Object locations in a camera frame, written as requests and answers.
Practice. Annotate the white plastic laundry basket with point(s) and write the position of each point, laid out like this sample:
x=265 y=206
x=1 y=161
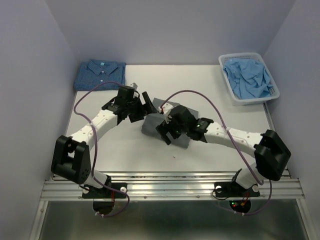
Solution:
x=274 y=91

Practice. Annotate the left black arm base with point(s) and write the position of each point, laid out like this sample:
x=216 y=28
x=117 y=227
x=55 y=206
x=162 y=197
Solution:
x=101 y=193

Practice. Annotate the folded blue checked shirt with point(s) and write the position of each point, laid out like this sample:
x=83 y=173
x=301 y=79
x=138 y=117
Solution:
x=110 y=74

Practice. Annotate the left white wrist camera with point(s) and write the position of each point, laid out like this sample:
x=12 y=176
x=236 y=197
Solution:
x=134 y=85

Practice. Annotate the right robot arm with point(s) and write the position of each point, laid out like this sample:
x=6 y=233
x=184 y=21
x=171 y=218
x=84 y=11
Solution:
x=270 y=153

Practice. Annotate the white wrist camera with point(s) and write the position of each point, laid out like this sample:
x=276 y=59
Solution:
x=165 y=111
x=134 y=85

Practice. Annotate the light blue crumpled shirt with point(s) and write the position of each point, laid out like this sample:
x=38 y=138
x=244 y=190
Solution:
x=248 y=78

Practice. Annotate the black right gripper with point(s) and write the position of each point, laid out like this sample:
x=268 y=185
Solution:
x=165 y=126

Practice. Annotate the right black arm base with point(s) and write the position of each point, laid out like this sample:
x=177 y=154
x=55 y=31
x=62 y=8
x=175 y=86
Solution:
x=225 y=190

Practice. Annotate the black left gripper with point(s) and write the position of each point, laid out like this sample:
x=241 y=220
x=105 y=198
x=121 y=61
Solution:
x=142 y=112

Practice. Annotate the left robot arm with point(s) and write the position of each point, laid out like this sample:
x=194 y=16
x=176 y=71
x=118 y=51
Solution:
x=71 y=156

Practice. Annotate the aluminium mounting rail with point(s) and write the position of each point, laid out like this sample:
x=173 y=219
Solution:
x=171 y=186

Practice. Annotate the grey long sleeve shirt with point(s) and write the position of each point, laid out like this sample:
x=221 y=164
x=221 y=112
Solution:
x=153 y=120

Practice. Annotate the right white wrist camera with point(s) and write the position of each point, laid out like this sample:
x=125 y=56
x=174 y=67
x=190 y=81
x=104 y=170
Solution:
x=165 y=111

